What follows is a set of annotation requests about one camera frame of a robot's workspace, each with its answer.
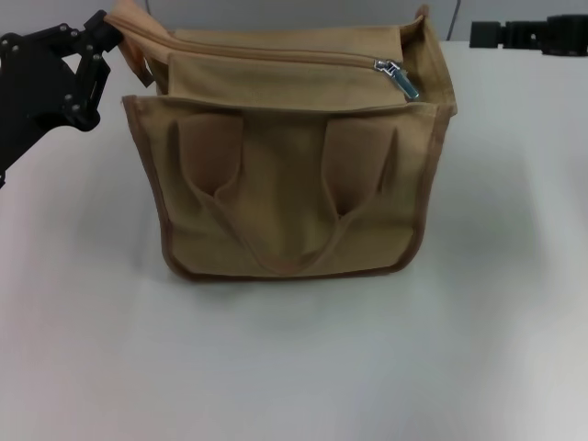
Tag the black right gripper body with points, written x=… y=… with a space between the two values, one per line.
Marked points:
x=551 y=37

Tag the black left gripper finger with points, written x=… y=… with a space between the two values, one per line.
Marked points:
x=89 y=87
x=64 y=34

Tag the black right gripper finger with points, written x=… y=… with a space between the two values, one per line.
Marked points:
x=487 y=34

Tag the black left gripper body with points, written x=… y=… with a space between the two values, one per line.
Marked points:
x=32 y=92

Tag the silver metal zipper pull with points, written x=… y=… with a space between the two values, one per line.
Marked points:
x=406 y=85

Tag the khaki canvas food bag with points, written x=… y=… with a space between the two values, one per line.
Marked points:
x=285 y=206

